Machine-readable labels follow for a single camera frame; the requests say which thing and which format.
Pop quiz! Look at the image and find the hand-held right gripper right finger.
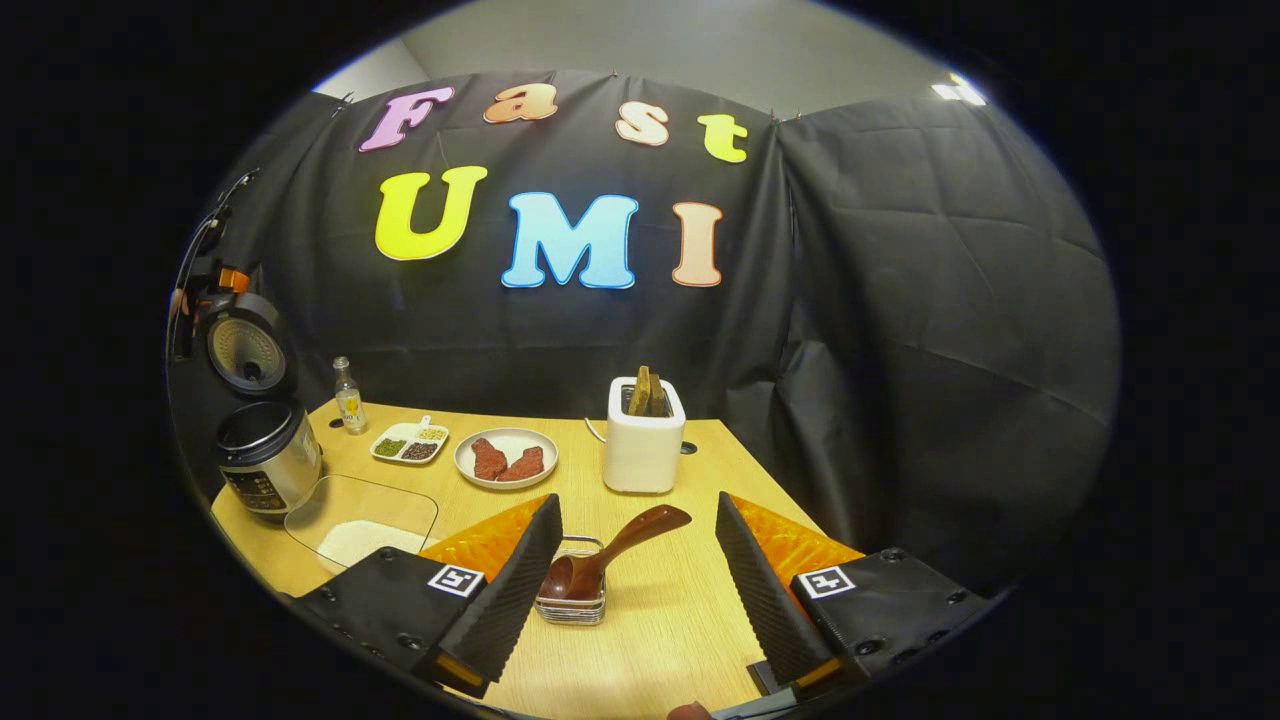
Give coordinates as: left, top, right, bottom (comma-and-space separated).
714, 490, 996, 696

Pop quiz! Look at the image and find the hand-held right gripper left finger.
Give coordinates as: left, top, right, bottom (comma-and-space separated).
295, 493, 564, 699

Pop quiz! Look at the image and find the metal wire chopstick holder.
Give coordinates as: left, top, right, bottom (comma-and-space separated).
534, 536, 608, 627

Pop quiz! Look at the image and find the brown wooden spoon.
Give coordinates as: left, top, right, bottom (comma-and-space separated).
538, 504, 693, 603

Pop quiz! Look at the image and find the grey rice cooker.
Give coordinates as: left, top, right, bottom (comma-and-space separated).
205, 292, 323, 521

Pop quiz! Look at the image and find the clear glass rice container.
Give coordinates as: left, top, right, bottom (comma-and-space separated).
284, 474, 439, 576

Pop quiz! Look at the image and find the white round plate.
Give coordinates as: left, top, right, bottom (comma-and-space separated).
454, 428, 559, 490

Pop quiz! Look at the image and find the white toaster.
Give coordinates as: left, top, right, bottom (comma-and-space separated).
603, 376, 698, 494

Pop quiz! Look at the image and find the white divided bean dish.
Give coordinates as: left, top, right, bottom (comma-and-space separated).
370, 416, 450, 466

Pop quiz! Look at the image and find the small clear glass bottle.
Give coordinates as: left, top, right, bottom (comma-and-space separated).
333, 357, 368, 435

